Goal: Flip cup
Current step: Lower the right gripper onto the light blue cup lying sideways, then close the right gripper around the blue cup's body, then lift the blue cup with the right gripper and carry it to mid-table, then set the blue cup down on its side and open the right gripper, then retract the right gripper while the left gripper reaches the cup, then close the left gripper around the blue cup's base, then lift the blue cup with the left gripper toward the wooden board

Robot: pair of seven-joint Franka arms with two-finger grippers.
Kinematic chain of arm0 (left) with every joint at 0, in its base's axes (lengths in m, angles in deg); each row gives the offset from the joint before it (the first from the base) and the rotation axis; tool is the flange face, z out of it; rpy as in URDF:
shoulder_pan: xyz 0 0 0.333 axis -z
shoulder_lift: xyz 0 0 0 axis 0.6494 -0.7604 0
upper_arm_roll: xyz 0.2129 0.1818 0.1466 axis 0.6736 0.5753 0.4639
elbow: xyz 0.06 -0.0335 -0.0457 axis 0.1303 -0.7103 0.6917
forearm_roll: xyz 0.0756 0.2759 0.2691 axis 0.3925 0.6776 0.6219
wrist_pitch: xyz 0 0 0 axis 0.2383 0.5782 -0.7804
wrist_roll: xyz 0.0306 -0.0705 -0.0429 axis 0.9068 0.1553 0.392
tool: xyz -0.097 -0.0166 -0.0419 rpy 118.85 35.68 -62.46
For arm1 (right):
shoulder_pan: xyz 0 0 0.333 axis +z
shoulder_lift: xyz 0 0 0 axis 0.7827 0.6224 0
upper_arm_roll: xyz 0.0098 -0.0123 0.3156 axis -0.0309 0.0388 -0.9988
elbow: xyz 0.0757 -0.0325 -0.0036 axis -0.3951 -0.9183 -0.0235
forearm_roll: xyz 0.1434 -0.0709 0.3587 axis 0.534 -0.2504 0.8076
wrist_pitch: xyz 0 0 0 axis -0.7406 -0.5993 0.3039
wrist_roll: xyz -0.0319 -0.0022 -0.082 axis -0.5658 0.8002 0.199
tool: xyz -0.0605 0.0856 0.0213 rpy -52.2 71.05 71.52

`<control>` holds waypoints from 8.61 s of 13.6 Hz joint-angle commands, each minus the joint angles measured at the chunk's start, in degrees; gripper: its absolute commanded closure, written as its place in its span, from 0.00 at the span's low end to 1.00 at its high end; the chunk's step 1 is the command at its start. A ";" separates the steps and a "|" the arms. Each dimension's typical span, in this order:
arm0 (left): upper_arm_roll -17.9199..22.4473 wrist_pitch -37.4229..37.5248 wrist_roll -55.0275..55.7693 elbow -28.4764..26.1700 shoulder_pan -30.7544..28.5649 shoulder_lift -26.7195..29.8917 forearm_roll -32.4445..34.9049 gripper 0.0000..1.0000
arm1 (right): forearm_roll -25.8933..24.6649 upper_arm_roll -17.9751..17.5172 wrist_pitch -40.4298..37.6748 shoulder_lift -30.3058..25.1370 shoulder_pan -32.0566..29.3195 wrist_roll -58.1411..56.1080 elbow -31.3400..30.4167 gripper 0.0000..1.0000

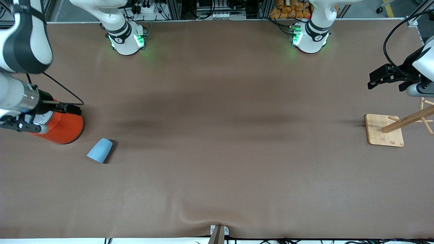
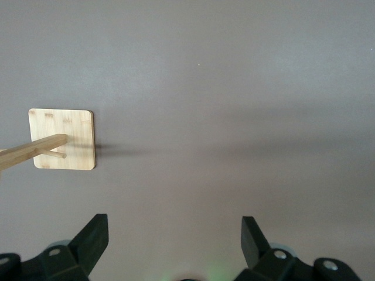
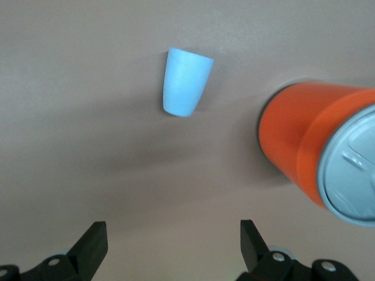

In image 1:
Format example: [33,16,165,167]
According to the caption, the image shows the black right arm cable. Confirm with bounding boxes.
[26,72,85,106]

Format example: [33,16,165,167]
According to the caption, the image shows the wooden cup rack stand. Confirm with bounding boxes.
[365,98,434,147]

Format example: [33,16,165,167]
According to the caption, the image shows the aluminium frame profile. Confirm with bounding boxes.
[408,8,434,46]

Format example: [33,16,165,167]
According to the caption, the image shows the bag of orange snacks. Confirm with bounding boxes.
[270,0,312,20]

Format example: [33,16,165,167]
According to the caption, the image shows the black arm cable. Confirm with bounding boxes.
[26,72,85,106]
[383,9,434,79]

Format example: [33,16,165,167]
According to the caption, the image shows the light blue plastic cup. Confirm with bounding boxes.
[86,138,113,164]

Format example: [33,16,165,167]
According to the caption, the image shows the black base cable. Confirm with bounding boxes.
[267,17,296,36]

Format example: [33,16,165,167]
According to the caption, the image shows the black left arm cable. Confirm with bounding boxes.
[383,9,434,79]

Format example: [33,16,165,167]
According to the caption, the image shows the orange can with silver lid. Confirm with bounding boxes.
[28,100,85,145]

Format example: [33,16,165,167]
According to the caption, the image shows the brown table cover cloth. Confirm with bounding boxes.
[0,20,434,240]

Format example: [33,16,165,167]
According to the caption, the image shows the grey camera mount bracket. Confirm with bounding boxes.
[208,224,230,244]

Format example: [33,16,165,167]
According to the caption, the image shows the white power strip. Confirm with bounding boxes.
[134,4,167,17]

